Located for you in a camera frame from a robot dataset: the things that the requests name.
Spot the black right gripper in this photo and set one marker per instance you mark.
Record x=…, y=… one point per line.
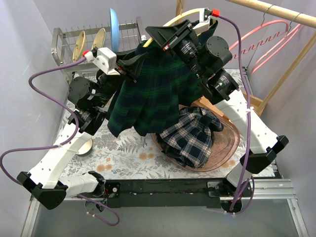
x=176, y=34

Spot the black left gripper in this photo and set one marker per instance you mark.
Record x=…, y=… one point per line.
x=125, y=70

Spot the yellow hanger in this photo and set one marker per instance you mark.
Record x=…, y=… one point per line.
x=173, y=20

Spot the green tartan skirt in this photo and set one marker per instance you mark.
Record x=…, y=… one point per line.
x=151, y=104

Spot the navy cream plaid skirt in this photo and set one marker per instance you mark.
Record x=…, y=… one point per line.
x=190, y=140

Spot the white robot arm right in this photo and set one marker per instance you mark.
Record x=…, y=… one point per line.
x=206, y=61

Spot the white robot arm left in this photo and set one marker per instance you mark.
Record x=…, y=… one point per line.
x=43, y=180

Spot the cream plate right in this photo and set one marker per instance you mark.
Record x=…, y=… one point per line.
x=99, y=39

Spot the cream plate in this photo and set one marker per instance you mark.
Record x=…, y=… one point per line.
x=79, y=46
x=99, y=39

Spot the blue plate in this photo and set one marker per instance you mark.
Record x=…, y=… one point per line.
x=114, y=30

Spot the steel dish rack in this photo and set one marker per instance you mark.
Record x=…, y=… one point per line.
x=63, y=44

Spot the cream plate left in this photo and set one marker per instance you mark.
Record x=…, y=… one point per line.
x=79, y=46

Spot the floral table mat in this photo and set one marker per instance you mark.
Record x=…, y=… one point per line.
x=131, y=156

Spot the cream bowl dark rim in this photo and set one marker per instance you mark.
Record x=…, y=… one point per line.
x=86, y=148

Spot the pink transparent tray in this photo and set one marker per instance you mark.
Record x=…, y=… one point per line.
x=225, y=145

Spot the wooden clothes rack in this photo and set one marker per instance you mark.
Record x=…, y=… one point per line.
x=288, y=99

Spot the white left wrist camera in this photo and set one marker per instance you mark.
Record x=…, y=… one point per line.
x=104, y=59

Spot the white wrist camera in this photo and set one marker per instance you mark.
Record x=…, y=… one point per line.
x=205, y=22
x=104, y=59

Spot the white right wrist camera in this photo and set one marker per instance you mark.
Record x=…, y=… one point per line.
x=205, y=22

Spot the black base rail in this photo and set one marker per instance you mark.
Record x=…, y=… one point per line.
x=203, y=192

